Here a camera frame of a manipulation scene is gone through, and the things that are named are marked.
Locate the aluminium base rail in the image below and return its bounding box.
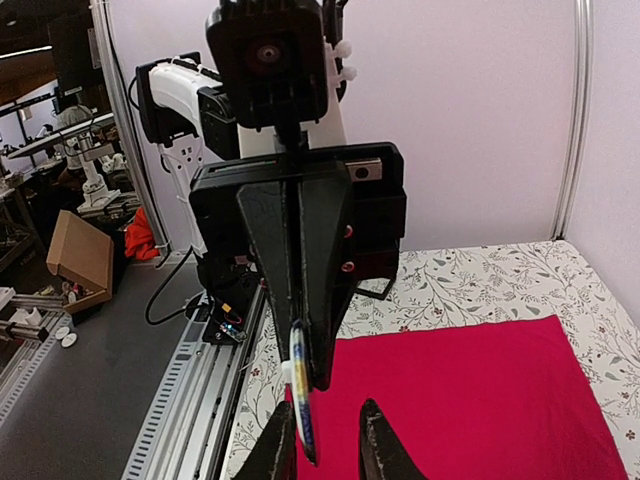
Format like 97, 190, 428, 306
122, 289, 265, 479

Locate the floral patterned table mat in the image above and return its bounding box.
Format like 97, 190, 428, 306
219, 239, 640, 480

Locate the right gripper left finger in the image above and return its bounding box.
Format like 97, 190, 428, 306
238, 401, 297, 480

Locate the orange cloth in background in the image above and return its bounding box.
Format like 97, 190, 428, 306
125, 207, 159, 261

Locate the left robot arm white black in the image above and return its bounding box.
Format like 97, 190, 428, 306
136, 53, 407, 390

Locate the background workbench with equipment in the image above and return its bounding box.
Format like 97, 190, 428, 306
7, 112, 141, 219

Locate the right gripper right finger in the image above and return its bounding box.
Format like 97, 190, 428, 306
358, 398, 426, 480

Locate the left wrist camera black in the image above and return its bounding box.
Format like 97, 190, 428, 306
206, 1, 357, 156

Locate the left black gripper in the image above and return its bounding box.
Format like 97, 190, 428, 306
189, 142, 407, 391

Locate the open cardboard box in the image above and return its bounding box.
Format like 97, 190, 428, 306
46, 210, 114, 315

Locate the red polo shirt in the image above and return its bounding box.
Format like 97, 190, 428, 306
298, 316, 626, 479

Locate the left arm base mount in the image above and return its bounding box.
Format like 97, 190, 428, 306
185, 257, 259, 345

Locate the round blue painted brooch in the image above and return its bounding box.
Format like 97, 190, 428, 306
282, 318, 319, 466

